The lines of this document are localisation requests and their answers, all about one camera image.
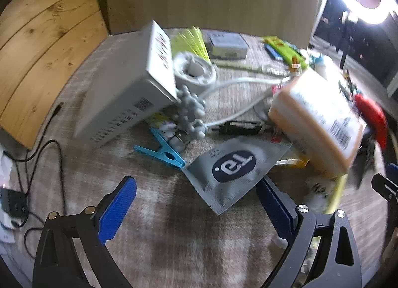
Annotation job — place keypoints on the wooden board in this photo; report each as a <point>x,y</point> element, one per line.
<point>37,57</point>

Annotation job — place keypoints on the grey tin box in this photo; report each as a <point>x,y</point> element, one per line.
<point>227,42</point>

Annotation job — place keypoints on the black power adapter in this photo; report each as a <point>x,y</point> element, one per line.
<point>12,205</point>

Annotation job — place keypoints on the white orange packet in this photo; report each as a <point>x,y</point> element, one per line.
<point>317,120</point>

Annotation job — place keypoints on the white round tape dispenser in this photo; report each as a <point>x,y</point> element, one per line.
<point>186,85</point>

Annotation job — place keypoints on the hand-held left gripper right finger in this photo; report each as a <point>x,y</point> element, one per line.
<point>279,210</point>

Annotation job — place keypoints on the yellow shuttlecock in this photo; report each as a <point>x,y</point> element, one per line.
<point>189,42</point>

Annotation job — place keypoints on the dark green printed stick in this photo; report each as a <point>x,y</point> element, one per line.
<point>239,126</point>

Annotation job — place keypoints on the grey sachet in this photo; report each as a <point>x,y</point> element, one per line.
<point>233,166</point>

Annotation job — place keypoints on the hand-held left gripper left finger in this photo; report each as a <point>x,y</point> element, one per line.
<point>118,210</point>

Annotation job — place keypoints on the small cartoon printed packet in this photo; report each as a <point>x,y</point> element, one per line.
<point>161,124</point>

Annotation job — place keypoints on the small blue packet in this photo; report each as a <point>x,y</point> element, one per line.
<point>273,53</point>

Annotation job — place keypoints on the grey bumpy toy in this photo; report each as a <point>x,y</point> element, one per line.
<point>189,107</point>

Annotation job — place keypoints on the white carton with red print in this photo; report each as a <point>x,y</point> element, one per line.
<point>124,89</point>

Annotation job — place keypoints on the green tube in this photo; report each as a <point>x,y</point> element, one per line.
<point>286,50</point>

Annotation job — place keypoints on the small yellow sachet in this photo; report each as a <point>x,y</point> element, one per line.
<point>292,162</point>

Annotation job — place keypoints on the blue clothespin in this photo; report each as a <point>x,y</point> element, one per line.
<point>168,154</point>

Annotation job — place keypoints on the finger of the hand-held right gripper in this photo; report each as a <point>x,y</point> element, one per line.
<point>385,188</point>

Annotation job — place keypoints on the red packet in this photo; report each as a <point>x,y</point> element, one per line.
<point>371,113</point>

